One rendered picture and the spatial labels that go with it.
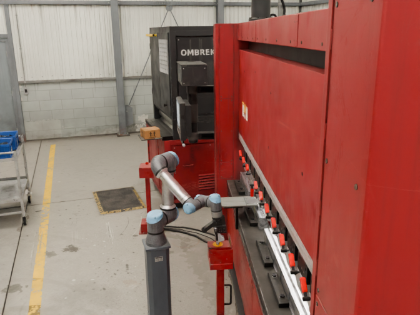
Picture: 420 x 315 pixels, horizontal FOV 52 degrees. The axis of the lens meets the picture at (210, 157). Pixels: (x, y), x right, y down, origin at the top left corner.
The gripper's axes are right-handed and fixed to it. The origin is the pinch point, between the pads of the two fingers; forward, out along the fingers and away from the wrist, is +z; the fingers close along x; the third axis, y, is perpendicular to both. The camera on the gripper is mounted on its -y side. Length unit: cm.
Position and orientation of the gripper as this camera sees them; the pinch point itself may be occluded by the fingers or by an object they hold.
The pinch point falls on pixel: (216, 243)
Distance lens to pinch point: 302.1
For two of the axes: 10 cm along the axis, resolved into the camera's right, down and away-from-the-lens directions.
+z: 1.0, 9.5, 2.8
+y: 9.9, -1.2, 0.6
